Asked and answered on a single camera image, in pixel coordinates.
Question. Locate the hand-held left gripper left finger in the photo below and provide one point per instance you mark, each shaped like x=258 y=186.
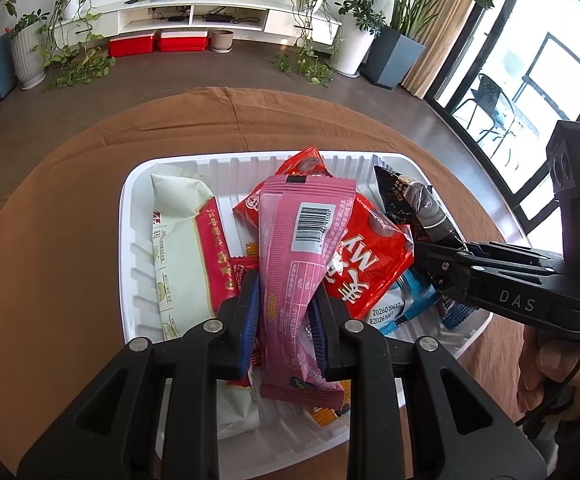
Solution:
x=250 y=320

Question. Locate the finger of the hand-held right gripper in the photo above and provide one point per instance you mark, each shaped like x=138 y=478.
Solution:
x=495 y=256
x=450 y=292

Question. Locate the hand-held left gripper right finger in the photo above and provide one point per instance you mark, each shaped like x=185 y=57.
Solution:
x=317 y=335

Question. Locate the light blue snack bag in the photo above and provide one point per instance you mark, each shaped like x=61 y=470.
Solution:
x=410 y=300

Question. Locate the pink snack packet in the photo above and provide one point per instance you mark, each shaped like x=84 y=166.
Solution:
x=290 y=270

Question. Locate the orange snack packet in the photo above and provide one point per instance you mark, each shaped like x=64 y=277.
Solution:
x=327 y=417

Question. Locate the large red snack bag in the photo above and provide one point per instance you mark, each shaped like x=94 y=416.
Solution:
x=365 y=260

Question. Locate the black dotted snack packet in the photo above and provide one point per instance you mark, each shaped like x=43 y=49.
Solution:
x=405 y=200

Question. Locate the cream and red snack packet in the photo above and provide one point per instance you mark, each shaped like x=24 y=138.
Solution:
x=180 y=240

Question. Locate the white ribbed plastic tray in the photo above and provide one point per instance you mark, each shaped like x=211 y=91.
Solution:
x=140 y=310

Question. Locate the person's right hand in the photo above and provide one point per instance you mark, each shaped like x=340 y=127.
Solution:
x=550 y=360

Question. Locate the dark blue cookie packet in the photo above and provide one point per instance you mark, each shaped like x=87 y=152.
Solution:
x=457 y=316

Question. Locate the black balcony chair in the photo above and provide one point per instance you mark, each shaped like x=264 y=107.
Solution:
x=490 y=105

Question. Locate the tall plant in grey-blue planter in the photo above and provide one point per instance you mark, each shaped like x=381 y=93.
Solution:
x=395 y=60

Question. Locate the beige curtain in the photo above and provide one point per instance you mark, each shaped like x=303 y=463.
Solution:
x=445 y=35

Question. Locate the black framed glass window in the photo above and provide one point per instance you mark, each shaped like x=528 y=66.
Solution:
x=545 y=35

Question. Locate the plant in tall white planter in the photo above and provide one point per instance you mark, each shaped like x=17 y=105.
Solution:
x=352 y=52

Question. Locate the trailing pothos in white pot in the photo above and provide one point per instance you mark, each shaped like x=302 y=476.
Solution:
x=312 y=55
x=77 y=55

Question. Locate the small beige flower pot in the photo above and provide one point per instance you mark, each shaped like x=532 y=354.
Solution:
x=221 y=41

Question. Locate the red storage box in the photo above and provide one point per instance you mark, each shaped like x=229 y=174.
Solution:
x=182 y=41
x=132 y=47

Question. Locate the black set-top box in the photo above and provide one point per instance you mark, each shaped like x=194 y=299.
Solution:
x=219 y=17

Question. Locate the white television console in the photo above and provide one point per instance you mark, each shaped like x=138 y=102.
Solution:
x=230 y=6

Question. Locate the plant in white ribbed planter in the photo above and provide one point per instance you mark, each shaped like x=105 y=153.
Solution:
x=27 y=60

